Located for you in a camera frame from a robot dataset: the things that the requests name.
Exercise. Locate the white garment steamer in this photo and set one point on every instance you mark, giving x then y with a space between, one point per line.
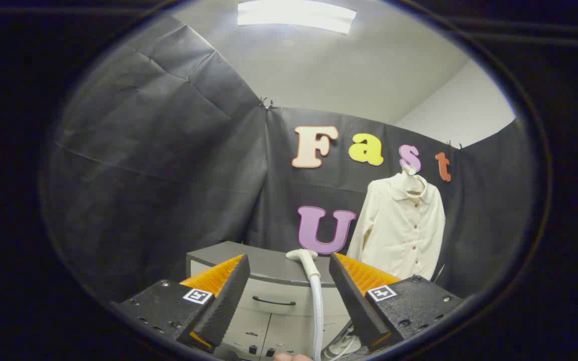
317 311

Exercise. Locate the black cloth clip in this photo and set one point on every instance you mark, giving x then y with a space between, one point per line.
454 145
267 104

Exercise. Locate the ceiling light panel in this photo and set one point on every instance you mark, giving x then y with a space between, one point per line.
296 15

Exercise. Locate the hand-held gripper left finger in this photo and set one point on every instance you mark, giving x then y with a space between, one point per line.
224 301

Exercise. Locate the grey cabinet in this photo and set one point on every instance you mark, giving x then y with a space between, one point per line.
269 265

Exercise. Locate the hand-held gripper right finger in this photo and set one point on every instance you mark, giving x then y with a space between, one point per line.
354 301

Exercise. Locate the cream button-up shirt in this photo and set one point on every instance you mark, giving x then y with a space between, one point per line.
404 235

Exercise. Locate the black backdrop cloth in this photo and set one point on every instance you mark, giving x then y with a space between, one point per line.
168 175

